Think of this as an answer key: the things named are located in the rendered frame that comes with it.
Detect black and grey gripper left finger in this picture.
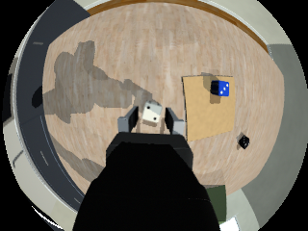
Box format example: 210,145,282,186
117,106,139,133

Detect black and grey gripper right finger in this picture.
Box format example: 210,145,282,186
165,107,185,136

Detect blue die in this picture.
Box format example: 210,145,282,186
212,80,229,96

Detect tan flat mat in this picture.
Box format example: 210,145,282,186
182,76,235,141

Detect black die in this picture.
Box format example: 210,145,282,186
239,135,249,149

